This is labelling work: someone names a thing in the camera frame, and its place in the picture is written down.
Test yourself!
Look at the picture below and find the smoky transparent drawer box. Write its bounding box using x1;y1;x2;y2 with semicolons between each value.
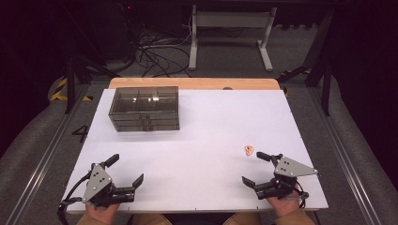
108;85;181;133

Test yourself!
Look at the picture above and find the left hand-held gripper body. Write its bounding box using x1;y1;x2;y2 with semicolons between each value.
82;162;136;208

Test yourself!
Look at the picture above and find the person's leg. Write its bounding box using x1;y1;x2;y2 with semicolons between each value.
130;213;174;225
222;211;263;225

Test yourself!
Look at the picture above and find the person's left leg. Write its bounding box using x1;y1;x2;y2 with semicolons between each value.
130;213;174;225

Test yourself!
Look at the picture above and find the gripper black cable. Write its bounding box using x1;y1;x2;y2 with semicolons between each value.
56;172;92;225
293;180;312;210

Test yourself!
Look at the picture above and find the bundle of floor cables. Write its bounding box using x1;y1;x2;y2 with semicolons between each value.
134;27;193;79

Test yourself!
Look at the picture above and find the yellow black floor tape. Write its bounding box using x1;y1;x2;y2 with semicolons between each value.
50;77;94;103

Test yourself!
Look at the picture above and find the person's right leg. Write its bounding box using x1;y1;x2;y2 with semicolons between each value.
222;211;263;225

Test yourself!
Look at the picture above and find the aluminium rail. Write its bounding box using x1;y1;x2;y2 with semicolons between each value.
5;83;92;225
307;86;383;225

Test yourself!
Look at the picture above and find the black metal stand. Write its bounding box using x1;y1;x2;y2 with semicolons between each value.
276;8;334;117
63;51;122;114

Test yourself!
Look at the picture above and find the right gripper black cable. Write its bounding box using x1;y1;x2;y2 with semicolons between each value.
293;180;312;210

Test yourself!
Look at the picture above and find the grey metal stand frame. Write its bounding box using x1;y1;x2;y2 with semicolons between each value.
188;4;278;72

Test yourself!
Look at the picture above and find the person's right hand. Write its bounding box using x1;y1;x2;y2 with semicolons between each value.
267;183;302;218

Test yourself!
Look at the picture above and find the wooden table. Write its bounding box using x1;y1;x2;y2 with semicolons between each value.
108;77;282;92

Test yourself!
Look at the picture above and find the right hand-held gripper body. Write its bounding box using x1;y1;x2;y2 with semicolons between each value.
253;154;319;201

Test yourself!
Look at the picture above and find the person's left hand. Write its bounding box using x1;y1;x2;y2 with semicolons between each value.
84;200;122;225

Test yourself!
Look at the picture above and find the white board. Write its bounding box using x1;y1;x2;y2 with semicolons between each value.
60;88;329;214

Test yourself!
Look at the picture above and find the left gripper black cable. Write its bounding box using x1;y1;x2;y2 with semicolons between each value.
56;172;92;225

